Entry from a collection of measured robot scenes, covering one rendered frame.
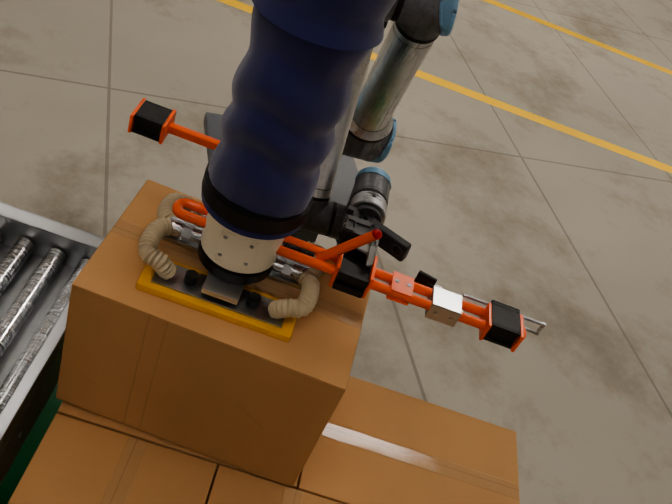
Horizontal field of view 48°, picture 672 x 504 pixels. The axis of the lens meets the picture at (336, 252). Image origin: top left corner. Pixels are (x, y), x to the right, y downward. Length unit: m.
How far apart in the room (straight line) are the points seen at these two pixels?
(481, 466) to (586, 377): 1.43
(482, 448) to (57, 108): 2.48
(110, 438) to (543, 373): 2.04
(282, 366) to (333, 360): 0.12
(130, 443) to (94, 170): 1.77
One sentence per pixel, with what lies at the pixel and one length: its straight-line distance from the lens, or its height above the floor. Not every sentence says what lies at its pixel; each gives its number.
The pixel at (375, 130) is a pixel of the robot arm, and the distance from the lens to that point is 2.21.
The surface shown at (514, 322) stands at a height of 1.10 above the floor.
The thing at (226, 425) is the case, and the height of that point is 0.69.
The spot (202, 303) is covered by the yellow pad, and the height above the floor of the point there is 0.97.
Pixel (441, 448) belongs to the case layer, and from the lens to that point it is 2.15.
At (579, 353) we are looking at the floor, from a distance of 3.61.
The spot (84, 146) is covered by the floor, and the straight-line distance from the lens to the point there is 3.55.
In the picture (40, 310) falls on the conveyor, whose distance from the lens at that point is 2.19.
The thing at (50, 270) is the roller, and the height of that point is 0.54.
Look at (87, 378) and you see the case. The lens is 1.82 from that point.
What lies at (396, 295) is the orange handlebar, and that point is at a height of 1.08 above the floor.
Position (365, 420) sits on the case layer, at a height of 0.54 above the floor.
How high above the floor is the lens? 2.14
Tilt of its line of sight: 39 degrees down
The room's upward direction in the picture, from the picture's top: 24 degrees clockwise
